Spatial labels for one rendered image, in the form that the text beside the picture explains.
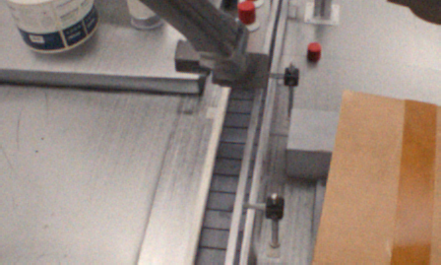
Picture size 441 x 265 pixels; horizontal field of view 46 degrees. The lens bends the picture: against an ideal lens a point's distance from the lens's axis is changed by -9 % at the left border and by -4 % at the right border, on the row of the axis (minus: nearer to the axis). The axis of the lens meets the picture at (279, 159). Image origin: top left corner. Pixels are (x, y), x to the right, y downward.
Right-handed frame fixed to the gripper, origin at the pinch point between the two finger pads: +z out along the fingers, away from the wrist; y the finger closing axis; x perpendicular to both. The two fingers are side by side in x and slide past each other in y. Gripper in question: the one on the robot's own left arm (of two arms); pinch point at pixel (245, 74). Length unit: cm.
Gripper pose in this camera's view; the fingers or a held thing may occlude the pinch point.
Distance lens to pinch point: 110.7
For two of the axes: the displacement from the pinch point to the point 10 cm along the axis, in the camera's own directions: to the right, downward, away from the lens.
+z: 0.5, -0.4, 10.0
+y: -9.9, -0.9, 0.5
